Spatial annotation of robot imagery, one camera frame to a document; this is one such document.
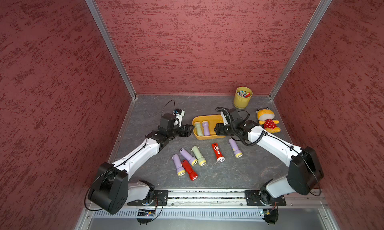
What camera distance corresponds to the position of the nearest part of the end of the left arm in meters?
0.65

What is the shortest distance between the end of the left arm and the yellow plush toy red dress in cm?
54

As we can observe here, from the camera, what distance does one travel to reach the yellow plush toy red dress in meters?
0.97
